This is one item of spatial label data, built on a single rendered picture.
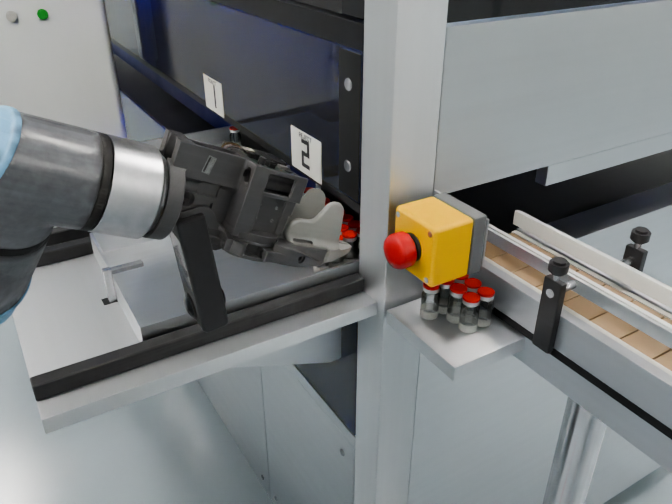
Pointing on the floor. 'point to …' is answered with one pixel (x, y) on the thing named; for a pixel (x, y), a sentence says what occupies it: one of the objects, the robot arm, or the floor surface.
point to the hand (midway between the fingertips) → (335, 252)
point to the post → (382, 347)
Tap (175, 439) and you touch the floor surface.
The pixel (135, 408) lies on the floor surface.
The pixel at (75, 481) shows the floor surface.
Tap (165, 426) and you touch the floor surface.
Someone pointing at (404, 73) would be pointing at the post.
